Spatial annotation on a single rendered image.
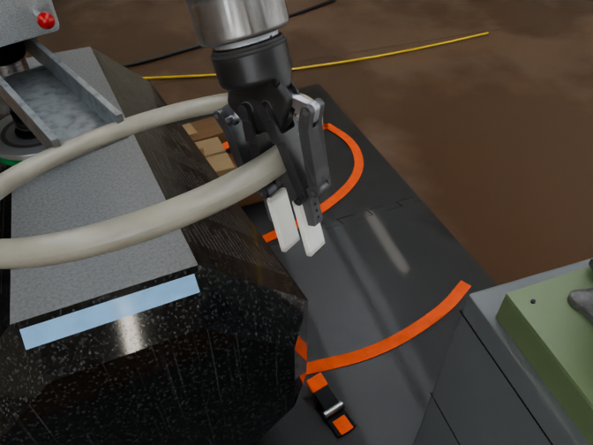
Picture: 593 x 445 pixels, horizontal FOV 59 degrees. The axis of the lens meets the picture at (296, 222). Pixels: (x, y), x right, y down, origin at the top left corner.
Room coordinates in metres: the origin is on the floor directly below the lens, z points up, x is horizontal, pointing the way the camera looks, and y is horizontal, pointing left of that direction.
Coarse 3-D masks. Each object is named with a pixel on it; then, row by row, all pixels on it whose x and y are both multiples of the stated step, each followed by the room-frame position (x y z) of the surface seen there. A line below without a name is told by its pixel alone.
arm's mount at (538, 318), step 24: (528, 288) 0.59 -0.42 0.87; (552, 288) 0.59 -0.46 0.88; (576, 288) 0.59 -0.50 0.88; (504, 312) 0.57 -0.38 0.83; (528, 312) 0.54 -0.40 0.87; (552, 312) 0.54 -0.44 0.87; (576, 312) 0.54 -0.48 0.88; (528, 336) 0.51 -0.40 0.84; (552, 336) 0.49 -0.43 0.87; (576, 336) 0.49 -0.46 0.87; (528, 360) 0.49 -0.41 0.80; (552, 360) 0.45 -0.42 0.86; (576, 360) 0.44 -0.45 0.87; (552, 384) 0.43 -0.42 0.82; (576, 384) 0.40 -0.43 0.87; (576, 408) 0.38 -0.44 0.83
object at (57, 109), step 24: (24, 72) 0.98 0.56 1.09; (48, 72) 0.98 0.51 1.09; (72, 72) 0.89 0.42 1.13; (24, 96) 0.88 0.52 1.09; (48, 96) 0.88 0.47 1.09; (72, 96) 0.88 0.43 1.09; (96, 96) 0.81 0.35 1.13; (24, 120) 0.79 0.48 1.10; (48, 120) 0.80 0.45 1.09; (72, 120) 0.80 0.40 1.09; (96, 120) 0.80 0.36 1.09; (120, 120) 0.75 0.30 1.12; (48, 144) 0.70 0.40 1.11
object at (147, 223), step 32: (224, 96) 0.76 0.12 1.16; (96, 128) 0.73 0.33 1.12; (128, 128) 0.74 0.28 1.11; (32, 160) 0.63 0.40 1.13; (64, 160) 0.67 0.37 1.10; (256, 160) 0.42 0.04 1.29; (0, 192) 0.55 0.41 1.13; (192, 192) 0.37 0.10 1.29; (224, 192) 0.38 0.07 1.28; (96, 224) 0.34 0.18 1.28; (128, 224) 0.34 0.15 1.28; (160, 224) 0.34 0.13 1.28; (0, 256) 0.33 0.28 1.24; (32, 256) 0.32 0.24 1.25; (64, 256) 0.32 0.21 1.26
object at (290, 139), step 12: (264, 108) 0.44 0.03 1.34; (264, 120) 0.44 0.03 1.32; (276, 132) 0.43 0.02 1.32; (288, 132) 0.44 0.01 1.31; (276, 144) 0.44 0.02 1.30; (288, 144) 0.43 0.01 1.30; (300, 144) 0.44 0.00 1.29; (288, 156) 0.43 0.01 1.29; (300, 156) 0.43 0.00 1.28; (288, 168) 0.43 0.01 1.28; (300, 168) 0.43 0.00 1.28; (300, 180) 0.42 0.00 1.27; (300, 192) 0.41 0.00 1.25; (300, 204) 0.40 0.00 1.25
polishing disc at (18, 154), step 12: (0, 120) 1.10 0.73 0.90; (12, 120) 1.10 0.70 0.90; (0, 132) 1.04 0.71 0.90; (12, 132) 1.04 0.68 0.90; (0, 144) 1.00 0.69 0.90; (12, 144) 1.00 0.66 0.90; (24, 144) 1.00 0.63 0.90; (36, 144) 1.00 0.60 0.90; (0, 156) 0.96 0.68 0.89; (12, 156) 0.95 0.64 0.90; (24, 156) 0.95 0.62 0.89
